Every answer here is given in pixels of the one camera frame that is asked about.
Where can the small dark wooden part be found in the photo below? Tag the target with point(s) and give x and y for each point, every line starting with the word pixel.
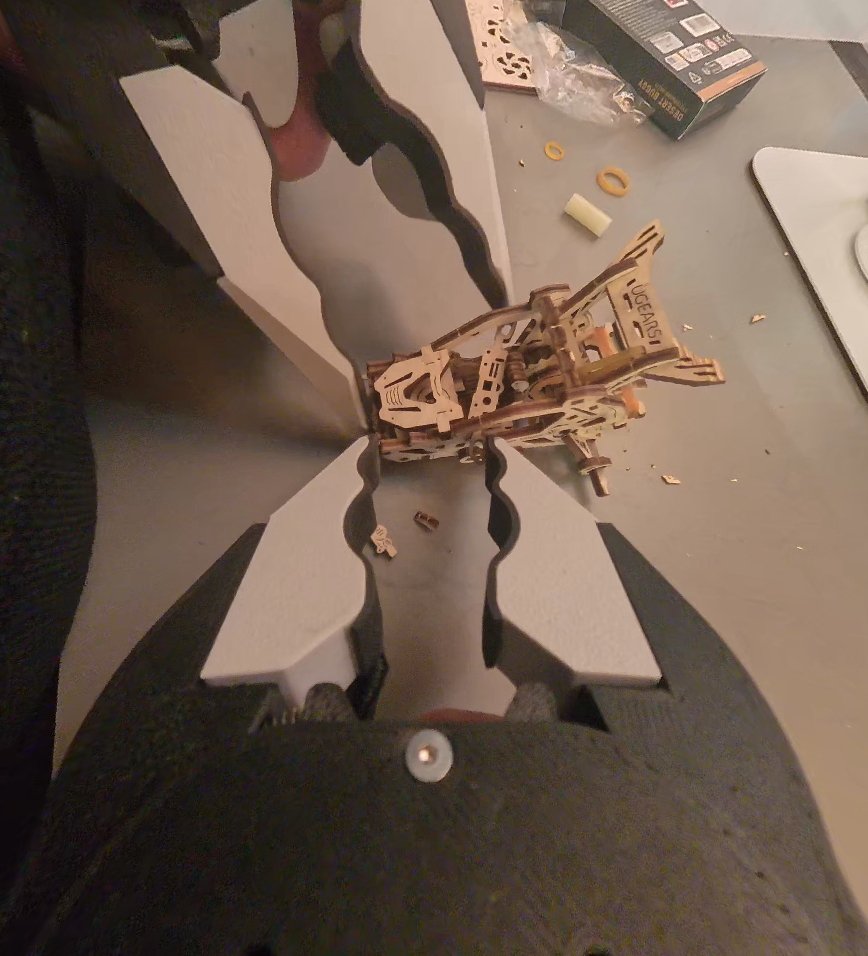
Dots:
pixel 425 519

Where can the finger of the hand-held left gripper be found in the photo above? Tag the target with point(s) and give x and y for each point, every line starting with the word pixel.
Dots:
pixel 202 172
pixel 434 67

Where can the wooden buggy model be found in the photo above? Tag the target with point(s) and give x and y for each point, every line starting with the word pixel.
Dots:
pixel 628 314

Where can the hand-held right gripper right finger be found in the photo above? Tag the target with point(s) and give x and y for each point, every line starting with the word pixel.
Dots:
pixel 576 597

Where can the large yellow rubber band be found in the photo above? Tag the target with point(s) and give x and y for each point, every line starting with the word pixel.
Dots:
pixel 599 181

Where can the pale wax cylinder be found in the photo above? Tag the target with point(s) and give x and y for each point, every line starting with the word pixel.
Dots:
pixel 589 216

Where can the small figure-shaped wooden part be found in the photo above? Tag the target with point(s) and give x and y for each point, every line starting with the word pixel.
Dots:
pixel 383 541

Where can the person's left hand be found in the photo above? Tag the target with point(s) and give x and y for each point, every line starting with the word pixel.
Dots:
pixel 295 153

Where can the wooden parts sheet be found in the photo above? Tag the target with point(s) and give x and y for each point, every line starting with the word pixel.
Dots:
pixel 497 45

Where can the black cardboard box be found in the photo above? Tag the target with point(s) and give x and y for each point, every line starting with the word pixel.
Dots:
pixel 665 67

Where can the clear plastic bag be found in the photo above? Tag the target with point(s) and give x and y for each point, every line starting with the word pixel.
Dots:
pixel 576 82

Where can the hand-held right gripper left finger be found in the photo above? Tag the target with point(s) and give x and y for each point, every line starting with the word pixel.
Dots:
pixel 292 597

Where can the small tan rubber band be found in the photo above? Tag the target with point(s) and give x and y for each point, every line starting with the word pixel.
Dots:
pixel 546 152

